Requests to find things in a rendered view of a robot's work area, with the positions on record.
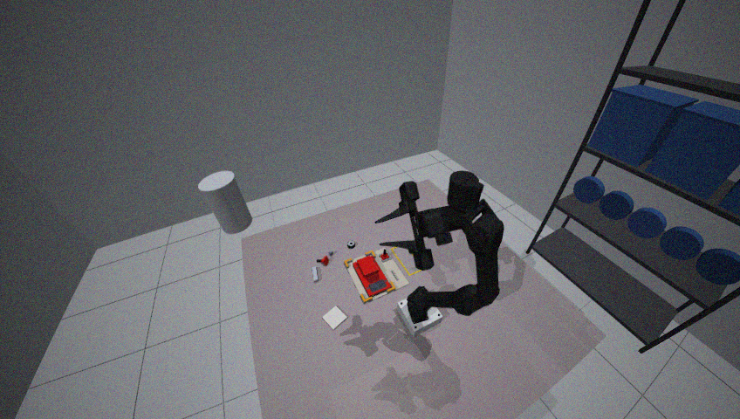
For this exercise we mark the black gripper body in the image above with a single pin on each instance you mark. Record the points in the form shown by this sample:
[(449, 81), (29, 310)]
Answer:
[(423, 259)]

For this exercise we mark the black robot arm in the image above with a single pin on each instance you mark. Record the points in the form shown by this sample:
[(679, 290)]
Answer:
[(483, 236)]

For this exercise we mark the grey flat square tile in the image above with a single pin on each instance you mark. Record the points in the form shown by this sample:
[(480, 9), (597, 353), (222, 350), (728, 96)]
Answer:
[(334, 317)]

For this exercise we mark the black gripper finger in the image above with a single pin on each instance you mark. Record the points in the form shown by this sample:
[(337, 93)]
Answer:
[(409, 245), (402, 210)]

